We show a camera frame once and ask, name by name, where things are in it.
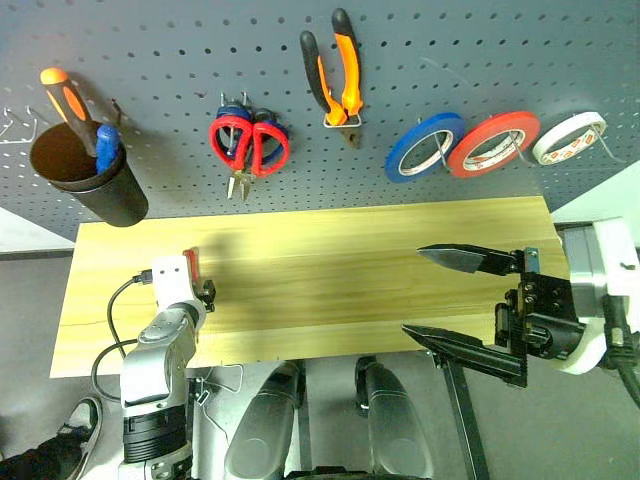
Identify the double prong metal hook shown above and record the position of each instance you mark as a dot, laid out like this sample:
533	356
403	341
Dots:
245	97

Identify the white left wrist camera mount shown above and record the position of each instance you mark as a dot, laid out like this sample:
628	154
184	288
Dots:
172	280

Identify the black shoe with white sole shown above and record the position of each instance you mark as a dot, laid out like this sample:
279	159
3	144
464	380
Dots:
82	425

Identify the orange and black screwdriver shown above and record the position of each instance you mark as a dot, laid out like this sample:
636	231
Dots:
67	102

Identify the dark trouser leg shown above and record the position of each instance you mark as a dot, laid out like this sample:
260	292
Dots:
30	462

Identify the black metal table leg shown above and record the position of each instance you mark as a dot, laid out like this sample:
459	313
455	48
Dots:
465	420

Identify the black plastic cup holder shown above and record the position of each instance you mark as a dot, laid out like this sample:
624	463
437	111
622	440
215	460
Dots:
115	200

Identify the red tape roll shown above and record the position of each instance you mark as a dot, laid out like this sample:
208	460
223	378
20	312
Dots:
531	131
480	123

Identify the blue tape roll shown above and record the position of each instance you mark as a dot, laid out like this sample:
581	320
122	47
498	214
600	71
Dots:
400	155

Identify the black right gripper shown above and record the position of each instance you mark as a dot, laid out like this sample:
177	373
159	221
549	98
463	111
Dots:
545	300

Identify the white tape roll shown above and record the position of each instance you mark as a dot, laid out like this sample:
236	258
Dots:
565	125

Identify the dark rounded shape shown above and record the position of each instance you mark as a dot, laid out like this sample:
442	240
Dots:
395	430
260	430

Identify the orange and black pliers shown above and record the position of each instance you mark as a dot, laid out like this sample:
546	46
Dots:
350	75

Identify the dark grey metal pegboard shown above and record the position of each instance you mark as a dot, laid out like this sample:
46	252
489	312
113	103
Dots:
450	50

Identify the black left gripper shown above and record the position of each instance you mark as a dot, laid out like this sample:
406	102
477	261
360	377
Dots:
207	295

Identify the dark curved robot torso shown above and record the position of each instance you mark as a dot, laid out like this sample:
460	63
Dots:
330	475

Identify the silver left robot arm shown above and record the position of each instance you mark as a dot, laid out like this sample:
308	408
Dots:
155	350

